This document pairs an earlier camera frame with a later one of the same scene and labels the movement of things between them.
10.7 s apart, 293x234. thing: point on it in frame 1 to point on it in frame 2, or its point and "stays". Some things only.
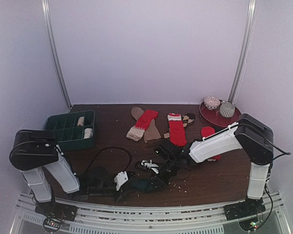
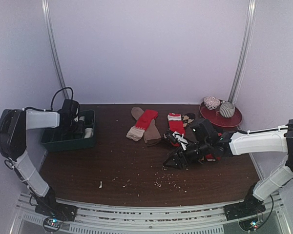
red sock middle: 177,129 stays
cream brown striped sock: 88,133 stays
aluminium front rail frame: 200,219 stays
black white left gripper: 123,184 to 80,130
